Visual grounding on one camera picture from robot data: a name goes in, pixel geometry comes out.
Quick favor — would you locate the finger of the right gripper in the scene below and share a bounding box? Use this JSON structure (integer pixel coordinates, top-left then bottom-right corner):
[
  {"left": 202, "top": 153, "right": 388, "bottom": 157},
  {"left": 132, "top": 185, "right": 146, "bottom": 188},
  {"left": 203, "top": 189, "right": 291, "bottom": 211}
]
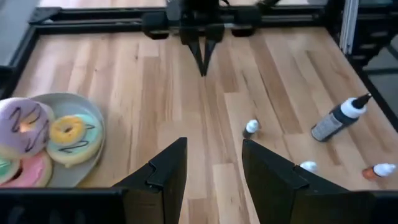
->
[
  {"left": 203, "top": 24, "right": 225, "bottom": 77},
  {"left": 179, "top": 26, "right": 205, "bottom": 77}
]

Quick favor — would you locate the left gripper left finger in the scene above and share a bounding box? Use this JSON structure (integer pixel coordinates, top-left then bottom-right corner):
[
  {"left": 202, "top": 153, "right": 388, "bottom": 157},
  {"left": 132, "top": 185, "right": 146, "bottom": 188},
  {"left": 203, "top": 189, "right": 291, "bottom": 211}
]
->
[{"left": 0, "top": 136, "right": 188, "bottom": 224}]

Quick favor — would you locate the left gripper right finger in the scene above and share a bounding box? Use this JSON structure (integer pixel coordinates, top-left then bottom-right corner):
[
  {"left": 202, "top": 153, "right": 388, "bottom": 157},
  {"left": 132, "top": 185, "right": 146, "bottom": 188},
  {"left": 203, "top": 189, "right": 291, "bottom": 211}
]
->
[{"left": 241, "top": 139, "right": 398, "bottom": 224}]

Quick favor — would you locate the small brown food coloring bottle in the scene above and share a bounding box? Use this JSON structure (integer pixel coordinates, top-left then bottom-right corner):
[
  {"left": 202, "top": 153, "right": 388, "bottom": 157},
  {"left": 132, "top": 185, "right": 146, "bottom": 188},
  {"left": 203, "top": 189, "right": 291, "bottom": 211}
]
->
[{"left": 299, "top": 160, "right": 318, "bottom": 174}]

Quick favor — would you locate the large black food coloring bottle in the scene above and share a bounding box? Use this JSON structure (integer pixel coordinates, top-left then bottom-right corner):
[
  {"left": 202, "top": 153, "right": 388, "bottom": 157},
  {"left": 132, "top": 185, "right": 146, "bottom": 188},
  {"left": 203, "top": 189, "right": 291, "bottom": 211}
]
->
[{"left": 310, "top": 92, "right": 373, "bottom": 143}]

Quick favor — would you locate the small red-orange food coloring bottle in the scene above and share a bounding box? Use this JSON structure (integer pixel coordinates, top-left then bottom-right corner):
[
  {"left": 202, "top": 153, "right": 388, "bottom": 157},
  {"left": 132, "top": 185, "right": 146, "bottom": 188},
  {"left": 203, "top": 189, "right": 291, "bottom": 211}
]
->
[{"left": 361, "top": 162, "right": 397, "bottom": 182}]

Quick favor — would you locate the small dark food coloring bottle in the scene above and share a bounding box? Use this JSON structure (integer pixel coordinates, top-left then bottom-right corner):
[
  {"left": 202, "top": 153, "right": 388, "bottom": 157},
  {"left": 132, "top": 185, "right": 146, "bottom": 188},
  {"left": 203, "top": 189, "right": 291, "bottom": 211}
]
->
[{"left": 242, "top": 119, "right": 260, "bottom": 140}]

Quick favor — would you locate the mint iced toy donut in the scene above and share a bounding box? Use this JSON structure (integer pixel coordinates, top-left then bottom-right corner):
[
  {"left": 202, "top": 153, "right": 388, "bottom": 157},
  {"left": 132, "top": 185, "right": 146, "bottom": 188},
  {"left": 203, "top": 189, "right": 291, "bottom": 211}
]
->
[{"left": 46, "top": 113, "right": 104, "bottom": 168}]

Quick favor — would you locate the pink iced toy donut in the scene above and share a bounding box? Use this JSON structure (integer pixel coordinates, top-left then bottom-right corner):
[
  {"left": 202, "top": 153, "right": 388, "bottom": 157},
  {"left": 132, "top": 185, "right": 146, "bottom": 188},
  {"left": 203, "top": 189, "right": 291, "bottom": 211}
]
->
[{"left": 0, "top": 151, "right": 53, "bottom": 189}]

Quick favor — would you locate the small yellow toy donut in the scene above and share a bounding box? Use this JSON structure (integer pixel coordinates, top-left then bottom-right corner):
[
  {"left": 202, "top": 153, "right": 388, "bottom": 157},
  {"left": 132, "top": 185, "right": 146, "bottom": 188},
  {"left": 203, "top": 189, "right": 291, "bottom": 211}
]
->
[{"left": 49, "top": 114, "right": 86, "bottom": 146}]

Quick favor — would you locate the green iced toy donut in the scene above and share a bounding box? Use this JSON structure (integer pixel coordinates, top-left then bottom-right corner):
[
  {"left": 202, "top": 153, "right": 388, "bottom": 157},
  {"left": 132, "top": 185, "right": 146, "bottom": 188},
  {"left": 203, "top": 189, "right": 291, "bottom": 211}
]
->
[{"left": 0, "top": 155, "right": 20, "bottom": 185}]

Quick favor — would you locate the grey round plate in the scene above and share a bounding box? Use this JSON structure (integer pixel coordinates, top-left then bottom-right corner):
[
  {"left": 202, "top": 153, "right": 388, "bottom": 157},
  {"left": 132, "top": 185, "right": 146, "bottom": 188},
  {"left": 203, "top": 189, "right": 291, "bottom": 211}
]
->
[{"left": 0, "top": 92, "right": 106, "bottom": 189}]

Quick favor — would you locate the purple iced toy donut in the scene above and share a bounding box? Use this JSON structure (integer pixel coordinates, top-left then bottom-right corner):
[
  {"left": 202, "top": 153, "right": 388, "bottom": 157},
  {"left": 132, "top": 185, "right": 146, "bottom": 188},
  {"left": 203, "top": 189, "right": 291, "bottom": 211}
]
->
[{"left": 0, "top": 96, "right": 54, "bottom": 160}]

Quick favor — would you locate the black metal table frame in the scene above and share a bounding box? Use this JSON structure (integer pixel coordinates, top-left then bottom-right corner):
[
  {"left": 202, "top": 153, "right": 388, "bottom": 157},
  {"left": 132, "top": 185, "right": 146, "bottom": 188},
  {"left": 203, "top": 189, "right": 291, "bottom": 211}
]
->
[{"left": 0, "top": 0, "right": 398, "bottom": 133}]

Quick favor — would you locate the silver aluminium post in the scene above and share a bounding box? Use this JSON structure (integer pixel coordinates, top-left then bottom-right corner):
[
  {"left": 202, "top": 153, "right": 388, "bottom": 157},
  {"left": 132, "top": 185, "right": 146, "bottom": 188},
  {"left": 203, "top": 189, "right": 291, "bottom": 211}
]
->
[{"left": 338, "top": 0, "right": 361, "bottom": 56}]

